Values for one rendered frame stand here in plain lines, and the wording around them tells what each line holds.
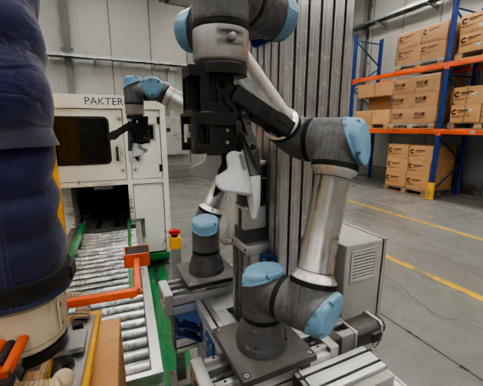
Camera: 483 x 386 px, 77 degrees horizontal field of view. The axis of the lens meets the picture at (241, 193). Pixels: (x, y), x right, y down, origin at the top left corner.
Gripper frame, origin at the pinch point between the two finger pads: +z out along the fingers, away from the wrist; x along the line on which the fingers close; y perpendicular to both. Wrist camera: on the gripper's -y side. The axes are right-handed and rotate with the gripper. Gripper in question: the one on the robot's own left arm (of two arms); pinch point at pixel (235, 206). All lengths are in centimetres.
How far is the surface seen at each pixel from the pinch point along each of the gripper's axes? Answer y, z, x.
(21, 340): 37, 33, -30
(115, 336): 19, 58, -59
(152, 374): 6, 91, -74
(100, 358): 24, 58, -50
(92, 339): 25, 45, -41
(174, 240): -17, 54, -128
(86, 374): 26, 45, -29
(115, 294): 18, 33, -42
